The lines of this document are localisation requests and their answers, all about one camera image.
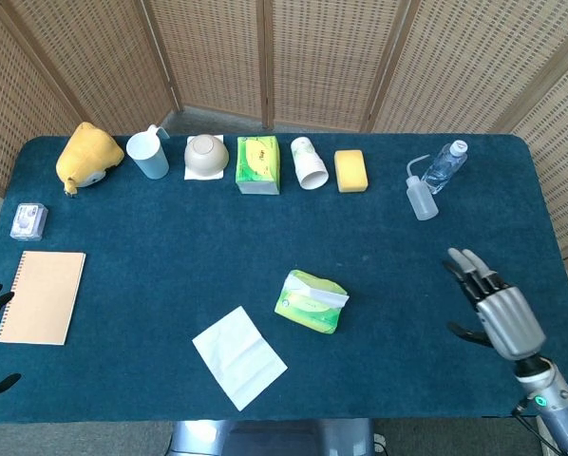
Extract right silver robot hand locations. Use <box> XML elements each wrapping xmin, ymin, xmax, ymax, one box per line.
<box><xmin>443</xmin><ymin>246</ymin><xmax>547</xmax><ymax>361</ymax></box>

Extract white tissue sheet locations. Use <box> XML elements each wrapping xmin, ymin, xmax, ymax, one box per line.
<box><xmin>191</xmin><ymin>305</ymin><xmax>289</xmax><ymax>412</ymax></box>
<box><xmin>287</xmin><ymin>278</ymin><xmax>350</xmax><ymax>308</ymax></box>

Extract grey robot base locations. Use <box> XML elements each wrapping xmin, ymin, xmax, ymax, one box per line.
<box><xmin>168</xmin><ymin>418</ymin><xmax>376</xmax><ymax>456</ymax></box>

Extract opened green tissue pack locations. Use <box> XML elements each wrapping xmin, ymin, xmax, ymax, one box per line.
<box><xmin>274</xmin><ymin>269</ymin><xmax>350</xmax><ymax>335</ymax></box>

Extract full green tissue pack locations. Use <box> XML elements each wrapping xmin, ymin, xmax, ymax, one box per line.
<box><xmin>235</xmin><ymin>135</ymin><xmax>281</xmax><ymax>196</ymax></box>

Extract tan spiral notebook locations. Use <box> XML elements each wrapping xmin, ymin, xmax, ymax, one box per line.
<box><xmin>0</xmin><ymin>250</ymin><xmax>87</xmax><ymax>347</ymax></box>

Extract small purple clear box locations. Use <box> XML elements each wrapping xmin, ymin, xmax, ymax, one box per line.
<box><xmin>9</xmin><ymin>202</ymin><xmax>49</xmax><ymax>240</ymax></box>

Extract translucent wash bottle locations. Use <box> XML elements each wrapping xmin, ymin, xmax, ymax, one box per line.
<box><xmin>406</xmin><ymin>154</ymin><xmax>440</xmax><ymax>221</ymax></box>

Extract clear water bottle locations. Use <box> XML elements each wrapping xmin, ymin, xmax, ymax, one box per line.
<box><xmin>421</xmin><ymin>139</ymin><xmax>470</xmax><ymax>196</ymax></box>

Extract yellow plush toy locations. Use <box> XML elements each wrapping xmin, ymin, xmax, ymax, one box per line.
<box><xmin>55</xmin><ymin>122</ymin><xmax>125</xmax><ymax>197</ymax></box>

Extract dark teal table cloth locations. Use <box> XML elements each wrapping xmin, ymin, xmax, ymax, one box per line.
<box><xmin>0</xmin><ymin>133</ymin><xmax>568</xmax><ymax>424</ymax></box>

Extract light blue plastic cup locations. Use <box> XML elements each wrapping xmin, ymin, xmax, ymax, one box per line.
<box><xmin>125</xmin><ymin>123</ymin><xmax>171</xmax><ymax>181</ymax></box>

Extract yellow sponge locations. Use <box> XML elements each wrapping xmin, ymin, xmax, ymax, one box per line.
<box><xmin>333</xmin><ymin>149</ymin><xmax>369</xmax><ymax>194</ymax></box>

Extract white paper cup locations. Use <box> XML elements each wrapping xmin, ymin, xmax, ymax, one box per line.
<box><xmin>290</xmin><ymin>137</ymin><xmax>330</xmax><ymax>191</ymax></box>

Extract beige bowl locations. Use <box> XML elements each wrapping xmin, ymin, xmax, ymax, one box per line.
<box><xmin>184</xmin><ymin>134</ymin><xmax>231</xmax><ymax>176</ymax></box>

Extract rattan folding screen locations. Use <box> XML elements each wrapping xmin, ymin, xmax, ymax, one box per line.
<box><xmin>0</xmin><ymin>0</ymin><xmax>568</xmax><ymax>314</ymax></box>

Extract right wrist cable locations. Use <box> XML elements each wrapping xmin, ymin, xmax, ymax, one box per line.
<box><xmin>510</xmin><ymin>401</ymin><xmax>551</xmax><ymax>446</ymax></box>

